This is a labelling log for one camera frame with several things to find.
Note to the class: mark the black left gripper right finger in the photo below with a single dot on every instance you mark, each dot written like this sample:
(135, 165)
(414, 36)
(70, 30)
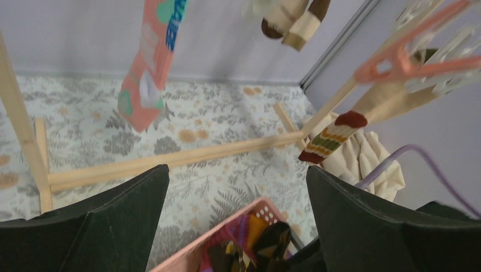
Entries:
(359, 231)

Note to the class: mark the pink sock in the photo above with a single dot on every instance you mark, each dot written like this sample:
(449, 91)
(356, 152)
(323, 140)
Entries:
(140, 99)

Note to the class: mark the purple maroon striped sock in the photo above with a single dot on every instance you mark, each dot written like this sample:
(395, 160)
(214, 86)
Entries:
(244, 229)

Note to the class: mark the pink plastic basket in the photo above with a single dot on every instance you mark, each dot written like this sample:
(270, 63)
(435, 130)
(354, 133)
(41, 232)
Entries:
(189, 258)

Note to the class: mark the cream sock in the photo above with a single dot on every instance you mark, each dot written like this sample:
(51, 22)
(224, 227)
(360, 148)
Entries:
(294, 22)

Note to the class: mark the floral patterned mat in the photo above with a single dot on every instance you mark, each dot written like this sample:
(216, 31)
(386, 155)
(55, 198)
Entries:
(84, 129)

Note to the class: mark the wooden drying rack frame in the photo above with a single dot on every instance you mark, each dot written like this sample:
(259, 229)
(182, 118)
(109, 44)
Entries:
(33, 142)

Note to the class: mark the pink clothes peg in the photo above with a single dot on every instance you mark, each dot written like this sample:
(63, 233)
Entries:
(393, 63)

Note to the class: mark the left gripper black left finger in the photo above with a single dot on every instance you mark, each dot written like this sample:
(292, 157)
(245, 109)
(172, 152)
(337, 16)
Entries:
(111, 231)

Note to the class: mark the beige crumpled cloth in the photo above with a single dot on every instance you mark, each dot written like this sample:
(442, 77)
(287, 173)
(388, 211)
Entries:
(358, 156)

